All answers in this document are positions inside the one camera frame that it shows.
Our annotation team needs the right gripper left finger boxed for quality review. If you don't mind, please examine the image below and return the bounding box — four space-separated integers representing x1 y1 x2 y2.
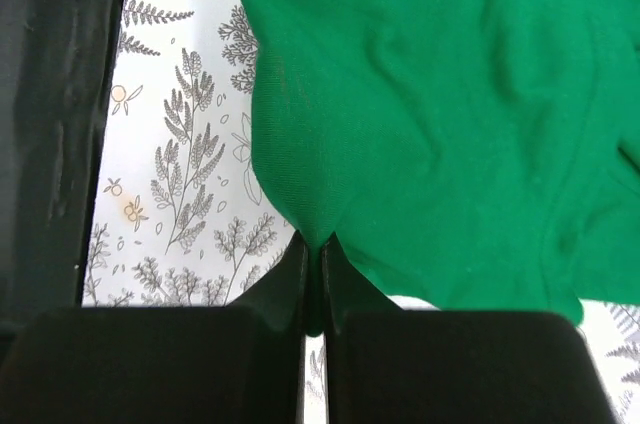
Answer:
228 232 309 423

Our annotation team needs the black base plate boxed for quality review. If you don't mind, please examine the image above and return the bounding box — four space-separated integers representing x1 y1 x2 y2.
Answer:
1 0 123 342

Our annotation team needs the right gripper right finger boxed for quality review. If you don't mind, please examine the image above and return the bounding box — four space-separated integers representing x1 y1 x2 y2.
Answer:
320 236 400 423

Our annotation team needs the green t shirt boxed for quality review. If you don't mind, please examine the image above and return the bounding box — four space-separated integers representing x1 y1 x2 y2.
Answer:
241 0 639 323

